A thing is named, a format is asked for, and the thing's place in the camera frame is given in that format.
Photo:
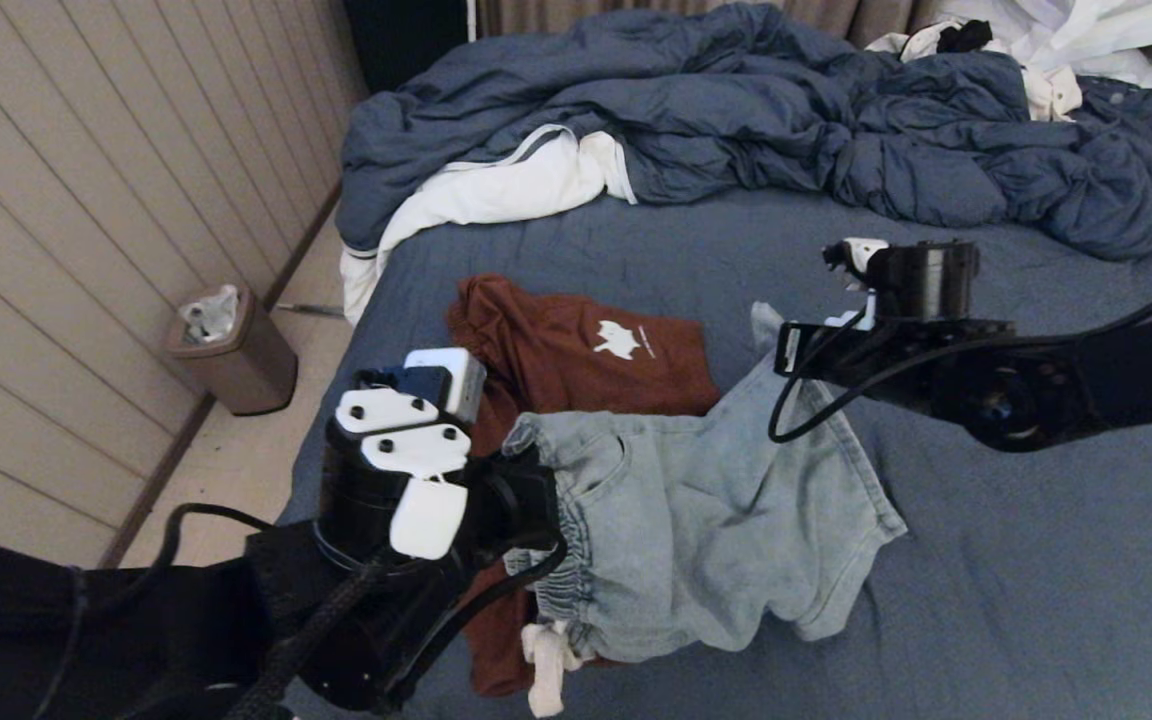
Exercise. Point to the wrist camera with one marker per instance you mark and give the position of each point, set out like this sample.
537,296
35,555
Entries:
396,450
921,280

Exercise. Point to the rust brown shorts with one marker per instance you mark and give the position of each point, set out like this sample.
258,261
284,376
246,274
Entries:
576,350

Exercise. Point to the beige curtain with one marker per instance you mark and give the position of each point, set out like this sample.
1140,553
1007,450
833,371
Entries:
866,18

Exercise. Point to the white shirt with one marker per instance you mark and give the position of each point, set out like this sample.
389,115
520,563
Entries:
1076,28

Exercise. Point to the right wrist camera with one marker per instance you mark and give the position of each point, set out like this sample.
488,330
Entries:
921,280

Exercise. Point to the brown trash bin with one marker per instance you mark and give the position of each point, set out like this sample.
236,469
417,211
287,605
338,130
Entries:
251,368

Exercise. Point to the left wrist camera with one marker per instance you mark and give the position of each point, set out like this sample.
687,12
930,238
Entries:
396,450

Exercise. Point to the dark denim garment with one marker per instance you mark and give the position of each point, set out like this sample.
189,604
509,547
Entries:
1141,105

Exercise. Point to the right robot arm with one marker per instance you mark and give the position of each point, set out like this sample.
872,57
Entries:
1086,380

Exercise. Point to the dark blue crumpled duvet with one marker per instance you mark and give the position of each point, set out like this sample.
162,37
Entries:
736,100

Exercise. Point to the black cabinet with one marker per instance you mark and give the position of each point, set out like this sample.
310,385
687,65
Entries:
406,38

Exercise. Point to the blue bed sheet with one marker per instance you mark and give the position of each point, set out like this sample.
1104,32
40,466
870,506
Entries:
1036,600

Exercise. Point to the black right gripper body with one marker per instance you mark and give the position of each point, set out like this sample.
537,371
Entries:
886,355

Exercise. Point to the white plastic bin bag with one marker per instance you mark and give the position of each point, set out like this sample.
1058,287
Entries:
209,314

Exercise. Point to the small black garment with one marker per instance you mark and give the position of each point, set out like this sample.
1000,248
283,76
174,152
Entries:
964,38

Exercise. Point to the cream jacket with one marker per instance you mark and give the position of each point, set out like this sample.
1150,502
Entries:
1051,95

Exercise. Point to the white vertical pole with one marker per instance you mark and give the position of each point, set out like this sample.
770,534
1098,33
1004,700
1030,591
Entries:
472,20

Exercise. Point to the light blue denim jeans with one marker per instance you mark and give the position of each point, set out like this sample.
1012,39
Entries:
716,520

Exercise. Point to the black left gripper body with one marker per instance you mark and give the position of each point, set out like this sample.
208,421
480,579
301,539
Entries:
496,510

